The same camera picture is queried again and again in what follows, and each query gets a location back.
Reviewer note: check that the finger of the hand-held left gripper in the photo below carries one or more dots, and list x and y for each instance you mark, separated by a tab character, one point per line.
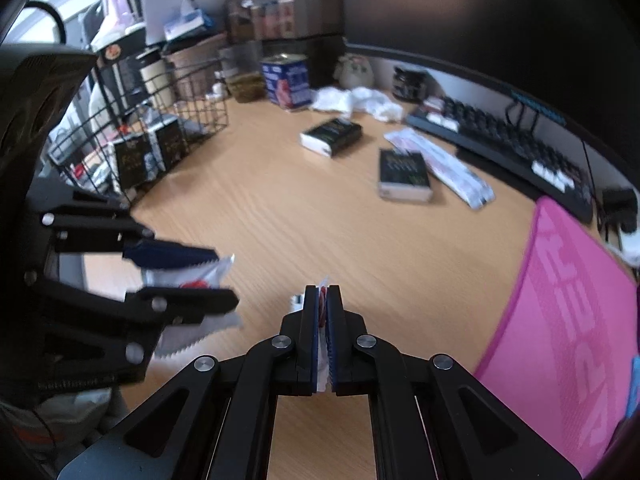
190	302
170	255

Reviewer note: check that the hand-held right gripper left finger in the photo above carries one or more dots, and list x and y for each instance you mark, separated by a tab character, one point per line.
314	355

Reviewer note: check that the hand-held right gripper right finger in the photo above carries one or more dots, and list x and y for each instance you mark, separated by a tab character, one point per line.
332	360

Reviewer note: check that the white wrapper with red logo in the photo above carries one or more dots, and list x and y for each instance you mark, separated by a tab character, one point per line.
200	275

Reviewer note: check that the paper cup with lid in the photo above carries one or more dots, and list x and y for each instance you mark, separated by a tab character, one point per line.
152	75

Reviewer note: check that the blue tissue box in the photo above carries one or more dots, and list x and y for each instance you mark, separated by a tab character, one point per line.
185	22

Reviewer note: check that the glass jar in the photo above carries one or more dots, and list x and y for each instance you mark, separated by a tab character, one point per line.
245	85

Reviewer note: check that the blue tin can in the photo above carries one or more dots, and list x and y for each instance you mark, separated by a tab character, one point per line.
285	80

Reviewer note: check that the long white strip wrapper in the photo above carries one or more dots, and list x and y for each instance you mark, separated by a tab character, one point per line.
450	167

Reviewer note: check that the crumpled white tissue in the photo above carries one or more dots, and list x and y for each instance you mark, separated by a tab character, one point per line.
345	100

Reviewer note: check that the pink mouse pad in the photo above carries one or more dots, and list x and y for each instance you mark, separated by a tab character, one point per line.
565	335

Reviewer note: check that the small plush figurine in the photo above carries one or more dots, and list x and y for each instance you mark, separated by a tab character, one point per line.
355	72

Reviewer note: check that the stack of brown boxes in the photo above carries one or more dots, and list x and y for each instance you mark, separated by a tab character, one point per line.
280	15

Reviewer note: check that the black keyboard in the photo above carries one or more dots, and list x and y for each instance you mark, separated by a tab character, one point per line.
500	140

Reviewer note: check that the dark jar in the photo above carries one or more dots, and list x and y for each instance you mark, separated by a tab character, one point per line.
410	85

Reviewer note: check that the small blue object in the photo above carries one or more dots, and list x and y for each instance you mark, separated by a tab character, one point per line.
634	385

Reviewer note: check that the black adapter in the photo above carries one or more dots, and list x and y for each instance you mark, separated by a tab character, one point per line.
617	200

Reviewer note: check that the black monitor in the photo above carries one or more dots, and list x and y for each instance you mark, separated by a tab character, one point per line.
500	20

